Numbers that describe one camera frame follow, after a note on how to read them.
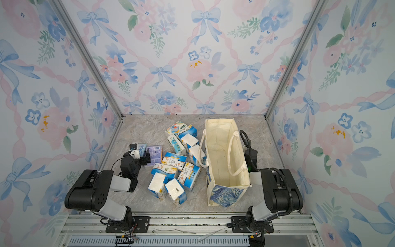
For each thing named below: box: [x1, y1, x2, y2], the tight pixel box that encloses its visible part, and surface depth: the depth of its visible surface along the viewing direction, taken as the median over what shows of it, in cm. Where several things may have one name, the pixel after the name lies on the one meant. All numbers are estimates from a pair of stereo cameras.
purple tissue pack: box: [145, 145, 163, 165], surface depth 94 cm
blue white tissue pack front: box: [164, 178, 188, 205], surface depth 74 cm
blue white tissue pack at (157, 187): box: [147, 172, 170, 199], surface depth 76 cm
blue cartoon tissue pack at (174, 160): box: [161, 151, 188, 171], surface depth 90 cm
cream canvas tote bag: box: [198, 118, 253, 208], surface depth 77 cm
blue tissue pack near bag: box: [188, 144, 207, 168], surface depth 86 cm
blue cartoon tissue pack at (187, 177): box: [176, 161, 201, 191], surface depth 85 cm
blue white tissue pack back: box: [173, 125, 200, 153], surface depth 94 cm
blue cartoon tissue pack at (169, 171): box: [151, 162, 178, 184], surface depth 85 cm
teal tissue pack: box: [167, 134, 185, 155], surface depth 95 cm
